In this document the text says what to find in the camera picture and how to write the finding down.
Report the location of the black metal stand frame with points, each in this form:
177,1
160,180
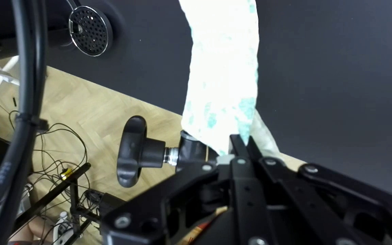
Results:
64,191

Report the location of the round metal mesh grommet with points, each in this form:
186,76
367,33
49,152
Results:
90,31

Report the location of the black clamp knob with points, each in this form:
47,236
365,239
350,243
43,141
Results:
136,152

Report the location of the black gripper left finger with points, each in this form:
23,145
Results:
196,195

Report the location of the white cloth with green print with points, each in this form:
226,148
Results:
223,73

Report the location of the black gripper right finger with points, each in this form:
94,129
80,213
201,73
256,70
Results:
322,205

